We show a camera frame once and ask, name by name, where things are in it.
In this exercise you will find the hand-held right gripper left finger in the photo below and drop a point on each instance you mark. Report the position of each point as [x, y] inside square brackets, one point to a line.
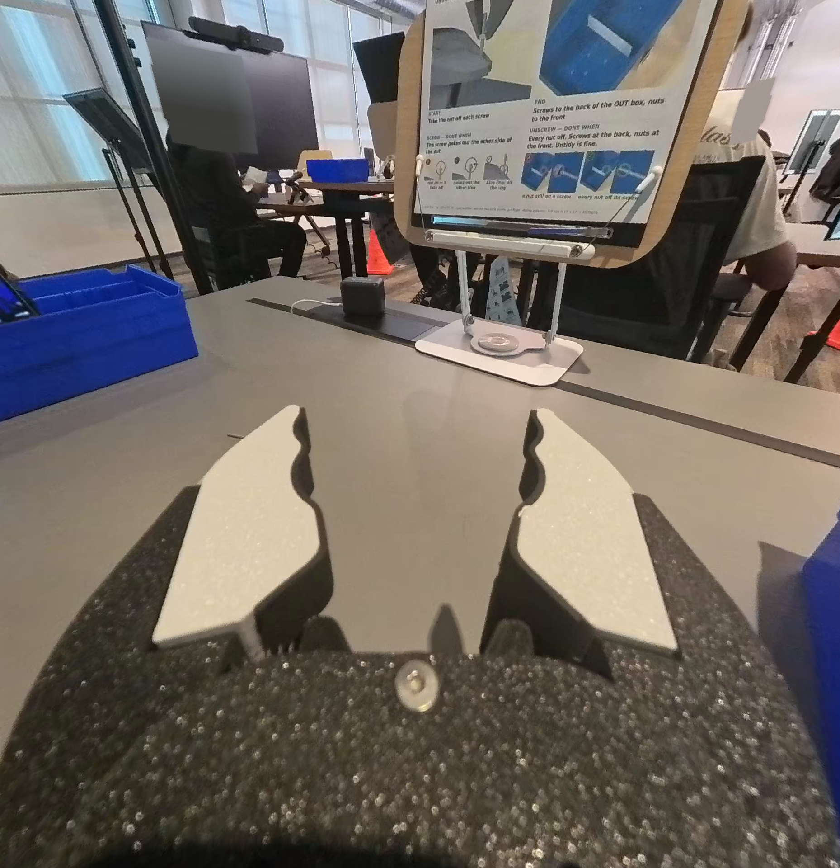
[243, 542]

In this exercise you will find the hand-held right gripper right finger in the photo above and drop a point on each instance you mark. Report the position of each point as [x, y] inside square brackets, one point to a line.
[589, 556]

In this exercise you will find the blue plastic bin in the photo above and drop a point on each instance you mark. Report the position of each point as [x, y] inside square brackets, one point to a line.
[87, 352]
[833, 644]

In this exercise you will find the black vertical pole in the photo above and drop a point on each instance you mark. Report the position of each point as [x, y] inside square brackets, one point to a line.
[179, 224]

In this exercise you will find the black office chair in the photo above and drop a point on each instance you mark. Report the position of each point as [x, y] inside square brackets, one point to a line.
[209, 258]
[630, 291]

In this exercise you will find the black light panel on stand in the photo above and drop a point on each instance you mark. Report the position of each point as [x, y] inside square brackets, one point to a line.
[108, 122]

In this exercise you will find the white tablet stand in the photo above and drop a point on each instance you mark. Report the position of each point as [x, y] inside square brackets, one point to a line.
[453, 349]

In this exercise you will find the black power adapter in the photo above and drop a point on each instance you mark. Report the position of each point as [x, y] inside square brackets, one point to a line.
[363, 297]

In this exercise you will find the printed paper sheet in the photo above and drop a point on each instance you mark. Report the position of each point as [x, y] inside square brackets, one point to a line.
[503, 291]

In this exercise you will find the orange traffic cone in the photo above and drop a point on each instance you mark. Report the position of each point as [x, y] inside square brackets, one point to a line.
[379, 258]
[836, 342]

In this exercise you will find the black tripod stand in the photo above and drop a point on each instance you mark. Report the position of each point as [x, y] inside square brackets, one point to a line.
[819, 332]

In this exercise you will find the black computer monitor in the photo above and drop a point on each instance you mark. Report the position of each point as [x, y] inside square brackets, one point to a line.
[284, 102]
[379, 64]

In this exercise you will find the black webcam bar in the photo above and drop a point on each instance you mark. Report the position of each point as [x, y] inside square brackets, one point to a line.
[237, 34]

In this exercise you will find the blue plastic crate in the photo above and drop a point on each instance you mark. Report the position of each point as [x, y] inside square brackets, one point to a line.
[338, 169]

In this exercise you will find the dark wooden desk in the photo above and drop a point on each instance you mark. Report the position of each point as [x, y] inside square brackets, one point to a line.
[352, 193]

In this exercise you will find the wooden office desk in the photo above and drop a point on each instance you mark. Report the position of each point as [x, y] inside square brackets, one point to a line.
[823, 244]

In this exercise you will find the tan rounded board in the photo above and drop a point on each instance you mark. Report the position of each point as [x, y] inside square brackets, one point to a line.
[382, 129]

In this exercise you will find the instruction sign board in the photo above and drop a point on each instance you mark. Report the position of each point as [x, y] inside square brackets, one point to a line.
[562, 102]

